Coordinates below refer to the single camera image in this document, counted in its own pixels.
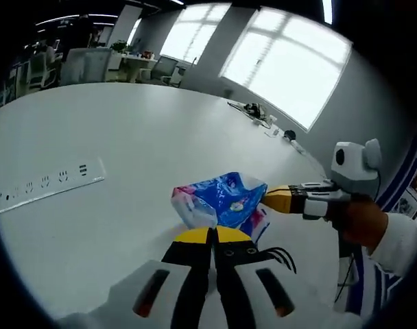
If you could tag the white table socket panel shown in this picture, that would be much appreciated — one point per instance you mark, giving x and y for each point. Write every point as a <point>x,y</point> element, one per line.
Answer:
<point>50,185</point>

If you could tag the small black object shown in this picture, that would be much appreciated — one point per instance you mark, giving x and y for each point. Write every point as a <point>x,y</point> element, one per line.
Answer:
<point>289,134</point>

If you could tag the white desk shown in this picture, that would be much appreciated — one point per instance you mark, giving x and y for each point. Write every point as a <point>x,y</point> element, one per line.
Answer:
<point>136,66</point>

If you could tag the white office chair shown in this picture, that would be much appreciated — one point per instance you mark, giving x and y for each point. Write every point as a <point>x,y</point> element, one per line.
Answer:
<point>42,70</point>

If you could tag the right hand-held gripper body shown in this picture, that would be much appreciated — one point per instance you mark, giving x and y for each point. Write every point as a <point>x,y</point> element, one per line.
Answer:
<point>356,164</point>

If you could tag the wide window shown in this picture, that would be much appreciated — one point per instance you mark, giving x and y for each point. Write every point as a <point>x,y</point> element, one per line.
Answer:
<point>284,65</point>

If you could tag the person's right hand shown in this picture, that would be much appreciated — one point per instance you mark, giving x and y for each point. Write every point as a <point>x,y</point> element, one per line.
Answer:
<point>361,222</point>

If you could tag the straight ceiling light strip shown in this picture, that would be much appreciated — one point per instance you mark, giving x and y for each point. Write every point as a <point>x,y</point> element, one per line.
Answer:
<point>327,10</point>

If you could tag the grey office chair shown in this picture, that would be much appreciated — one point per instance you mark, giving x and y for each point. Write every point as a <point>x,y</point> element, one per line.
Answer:
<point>164,68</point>

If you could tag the blue tissue packet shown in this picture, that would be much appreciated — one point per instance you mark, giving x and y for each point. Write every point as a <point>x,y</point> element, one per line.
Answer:
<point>225,198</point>

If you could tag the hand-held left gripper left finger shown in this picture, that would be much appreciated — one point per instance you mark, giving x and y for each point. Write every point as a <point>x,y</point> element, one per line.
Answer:
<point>188,260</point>

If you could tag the green potted plant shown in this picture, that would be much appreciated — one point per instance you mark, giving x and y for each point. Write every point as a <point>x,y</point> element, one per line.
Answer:
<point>119,46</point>

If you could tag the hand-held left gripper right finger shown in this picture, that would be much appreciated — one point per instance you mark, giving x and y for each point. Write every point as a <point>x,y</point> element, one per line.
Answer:
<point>232,264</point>

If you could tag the curved ceiling light strip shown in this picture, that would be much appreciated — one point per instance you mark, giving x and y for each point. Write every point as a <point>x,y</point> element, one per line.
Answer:
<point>74,18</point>

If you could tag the white cabinet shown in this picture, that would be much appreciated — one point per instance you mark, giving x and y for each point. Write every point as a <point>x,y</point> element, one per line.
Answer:
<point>86,65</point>

